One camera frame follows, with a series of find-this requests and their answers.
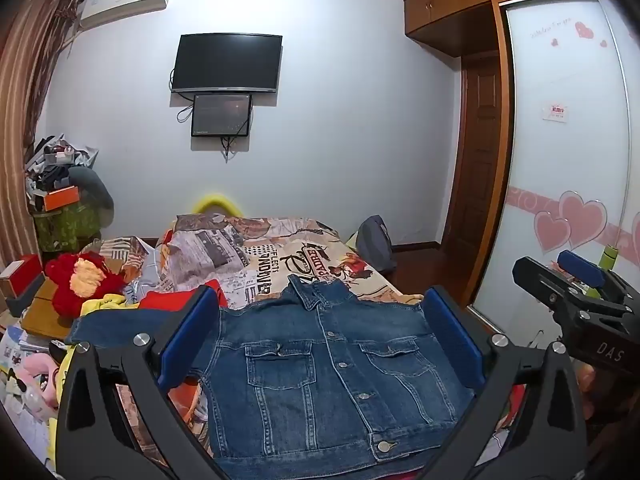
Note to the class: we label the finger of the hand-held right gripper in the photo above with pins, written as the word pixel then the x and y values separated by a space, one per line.
pixel 537 275
pixel 580 265

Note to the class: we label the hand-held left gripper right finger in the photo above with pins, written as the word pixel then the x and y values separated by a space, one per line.
pixel 452 332

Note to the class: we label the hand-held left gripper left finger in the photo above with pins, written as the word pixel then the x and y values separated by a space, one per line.
pixel 192 330

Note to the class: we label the blue denim jacket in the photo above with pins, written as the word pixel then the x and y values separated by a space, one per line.
pixel 310 385

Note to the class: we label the person's right hand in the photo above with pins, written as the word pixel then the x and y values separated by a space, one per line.
pixel 585 390

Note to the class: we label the green bottle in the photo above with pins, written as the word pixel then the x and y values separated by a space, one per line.
pixel 608 256

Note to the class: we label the red cloth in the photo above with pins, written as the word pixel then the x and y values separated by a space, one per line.
pixel 160 302

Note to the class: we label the yellow cloth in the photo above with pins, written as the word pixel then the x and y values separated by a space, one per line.
pixel 102 305

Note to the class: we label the white heart sliding wardrobe door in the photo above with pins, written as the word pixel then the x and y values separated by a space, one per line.
pixel 565 170

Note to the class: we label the newspaper print blanket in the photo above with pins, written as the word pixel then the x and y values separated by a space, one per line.
pixel 280 255

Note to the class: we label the grey backpack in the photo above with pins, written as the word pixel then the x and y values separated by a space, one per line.
pixel 375 245

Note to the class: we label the brown wooden door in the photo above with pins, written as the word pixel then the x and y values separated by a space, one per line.
pixel 480 160

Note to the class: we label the yellow headboard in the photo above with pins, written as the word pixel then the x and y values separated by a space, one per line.
pixel 216 201

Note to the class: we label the red plush toy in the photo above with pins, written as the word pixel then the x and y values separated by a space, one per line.
pixel 65 290

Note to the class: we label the wooden nightstand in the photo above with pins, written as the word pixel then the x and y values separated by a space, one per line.
pixel 42 312

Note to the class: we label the red white sticker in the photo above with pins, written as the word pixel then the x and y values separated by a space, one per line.
pixel 555 110

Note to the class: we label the pink plush toy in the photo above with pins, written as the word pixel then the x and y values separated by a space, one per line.
pixel 35 375

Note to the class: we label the grey bag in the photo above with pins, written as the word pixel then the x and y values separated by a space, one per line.
pixel 95 190

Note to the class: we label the red box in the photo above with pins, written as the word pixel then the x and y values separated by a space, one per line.
pixel 22 270

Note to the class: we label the orange box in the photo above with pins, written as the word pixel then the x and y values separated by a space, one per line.
pixel 61 199

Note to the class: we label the small black monitor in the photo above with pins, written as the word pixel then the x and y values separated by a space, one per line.
pixel 221 115

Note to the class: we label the pile of clutter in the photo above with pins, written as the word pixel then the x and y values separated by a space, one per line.
pixel 55 155

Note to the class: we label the brown striped curtain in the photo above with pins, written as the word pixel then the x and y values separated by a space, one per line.
pixel 25 110

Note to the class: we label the wooden overhead cabinet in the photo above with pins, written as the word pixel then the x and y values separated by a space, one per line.
pixel 450 5

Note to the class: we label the white air conditioner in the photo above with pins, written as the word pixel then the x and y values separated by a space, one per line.
pixel 125 2

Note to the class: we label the black wall television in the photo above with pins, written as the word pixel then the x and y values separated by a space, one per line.
pixel 227 62

